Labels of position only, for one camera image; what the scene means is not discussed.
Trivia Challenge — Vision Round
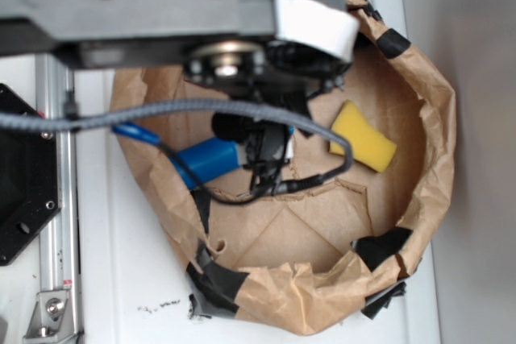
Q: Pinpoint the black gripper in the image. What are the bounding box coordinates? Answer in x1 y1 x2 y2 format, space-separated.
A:
185 40 351 199

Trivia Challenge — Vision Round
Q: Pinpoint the blue plastic bottle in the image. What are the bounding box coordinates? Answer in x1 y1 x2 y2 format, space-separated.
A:
177 137 243 184

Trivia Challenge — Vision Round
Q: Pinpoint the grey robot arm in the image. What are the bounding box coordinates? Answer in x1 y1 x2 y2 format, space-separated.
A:
1 0 358 198

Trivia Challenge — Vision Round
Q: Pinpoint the yellow sponge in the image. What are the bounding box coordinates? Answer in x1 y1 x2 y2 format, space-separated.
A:
331 100 397 173

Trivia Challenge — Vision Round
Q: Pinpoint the brown paper bag bin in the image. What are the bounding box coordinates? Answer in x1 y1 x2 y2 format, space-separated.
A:
119 0 456 335

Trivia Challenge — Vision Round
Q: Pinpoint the white tray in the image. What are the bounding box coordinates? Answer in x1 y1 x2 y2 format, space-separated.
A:
71 0 443 344

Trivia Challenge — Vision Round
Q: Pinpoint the thin black cable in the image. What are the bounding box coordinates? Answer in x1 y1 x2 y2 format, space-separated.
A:
112 122 283 206

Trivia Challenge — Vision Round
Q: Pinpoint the grey braided cable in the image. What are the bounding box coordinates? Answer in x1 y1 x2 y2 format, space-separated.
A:
0 97 355 194

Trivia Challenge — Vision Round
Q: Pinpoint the aluminium extrusion rail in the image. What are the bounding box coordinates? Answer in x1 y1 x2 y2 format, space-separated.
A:
23 55 84 343

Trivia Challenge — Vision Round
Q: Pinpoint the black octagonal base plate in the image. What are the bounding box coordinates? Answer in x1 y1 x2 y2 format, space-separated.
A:
0 82 62 267

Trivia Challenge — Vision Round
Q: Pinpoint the metal corner bracket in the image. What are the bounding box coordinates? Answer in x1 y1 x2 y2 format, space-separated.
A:
23 290 74 343

